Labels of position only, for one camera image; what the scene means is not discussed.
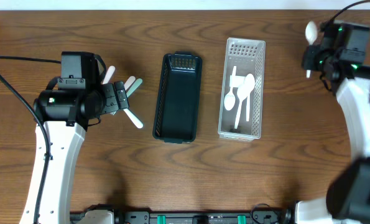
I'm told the white plastic fork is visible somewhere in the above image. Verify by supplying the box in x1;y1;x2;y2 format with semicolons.
124;76;136;91
123;109;144;129

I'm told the white plastic spoon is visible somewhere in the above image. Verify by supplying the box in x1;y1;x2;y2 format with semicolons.
102;66;116;85

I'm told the mint green plastic fork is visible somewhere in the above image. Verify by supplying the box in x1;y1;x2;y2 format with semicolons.
126;78;143;97

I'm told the white spoon bowl up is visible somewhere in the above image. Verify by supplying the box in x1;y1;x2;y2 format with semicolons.
303;21;318;78

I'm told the white spoon clear basket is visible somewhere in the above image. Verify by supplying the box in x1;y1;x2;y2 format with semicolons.
244;73;256;122

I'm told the white spoon horizontal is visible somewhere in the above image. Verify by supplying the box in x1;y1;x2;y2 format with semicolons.
234;84;249;129

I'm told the white spoon bowl down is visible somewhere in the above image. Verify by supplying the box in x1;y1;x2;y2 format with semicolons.
224;66;237;111

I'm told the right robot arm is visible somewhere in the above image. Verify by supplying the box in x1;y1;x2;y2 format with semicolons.
282;22;370;223

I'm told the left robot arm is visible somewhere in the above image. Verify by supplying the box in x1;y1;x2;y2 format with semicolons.
20;52;129;223

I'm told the dark green plastic basket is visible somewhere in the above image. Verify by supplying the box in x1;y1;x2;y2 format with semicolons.
152;52;202;144

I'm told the clear plastic basket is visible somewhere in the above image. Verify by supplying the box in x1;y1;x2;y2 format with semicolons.
218;37;266;141

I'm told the white label in clear basket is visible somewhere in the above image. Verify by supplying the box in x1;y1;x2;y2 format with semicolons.
229;75;245;88

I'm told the left black cable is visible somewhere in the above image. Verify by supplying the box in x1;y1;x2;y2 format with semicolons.
0;55;62;224

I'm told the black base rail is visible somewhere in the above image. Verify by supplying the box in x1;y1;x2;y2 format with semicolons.
69;203;295;224

